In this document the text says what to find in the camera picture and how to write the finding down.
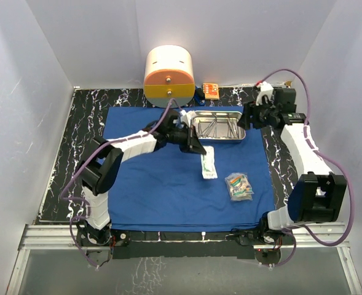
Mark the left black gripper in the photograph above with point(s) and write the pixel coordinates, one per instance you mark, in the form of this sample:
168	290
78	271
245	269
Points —
192	142

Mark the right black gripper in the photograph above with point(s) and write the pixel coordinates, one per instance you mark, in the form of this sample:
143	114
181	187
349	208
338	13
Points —
244	121

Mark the long white green pouch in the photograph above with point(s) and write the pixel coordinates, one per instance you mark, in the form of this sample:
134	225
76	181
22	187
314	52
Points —
207	163

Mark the steel instrument tray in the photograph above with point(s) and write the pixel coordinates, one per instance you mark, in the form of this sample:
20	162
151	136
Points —
217	114

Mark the blue surgical cloth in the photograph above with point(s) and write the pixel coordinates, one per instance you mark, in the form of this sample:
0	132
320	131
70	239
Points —
165	190

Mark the white blue supply packet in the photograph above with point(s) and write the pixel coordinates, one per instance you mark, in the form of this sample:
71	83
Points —
249	189

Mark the green clear supply packet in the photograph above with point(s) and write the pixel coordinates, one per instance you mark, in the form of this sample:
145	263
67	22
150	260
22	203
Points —
236	187

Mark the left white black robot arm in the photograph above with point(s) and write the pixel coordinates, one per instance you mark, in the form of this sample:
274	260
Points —
99	171

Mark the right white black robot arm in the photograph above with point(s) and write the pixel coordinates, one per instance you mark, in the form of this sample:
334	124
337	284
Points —
318	194

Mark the metal instruments in tray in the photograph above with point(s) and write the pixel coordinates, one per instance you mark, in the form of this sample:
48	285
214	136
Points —
219	128

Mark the small orange spiral notebook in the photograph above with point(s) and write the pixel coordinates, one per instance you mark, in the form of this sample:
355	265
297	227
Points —
210	91

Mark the blue black clip tool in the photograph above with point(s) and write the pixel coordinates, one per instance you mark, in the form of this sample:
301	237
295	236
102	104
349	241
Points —
199	96

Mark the round three-drawer storage box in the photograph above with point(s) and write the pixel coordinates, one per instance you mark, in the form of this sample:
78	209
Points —
169	74

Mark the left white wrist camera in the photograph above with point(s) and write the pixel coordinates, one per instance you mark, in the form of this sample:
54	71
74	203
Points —
184	118

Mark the aluminium frame rail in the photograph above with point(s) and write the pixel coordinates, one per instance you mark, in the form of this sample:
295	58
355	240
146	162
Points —
58	259

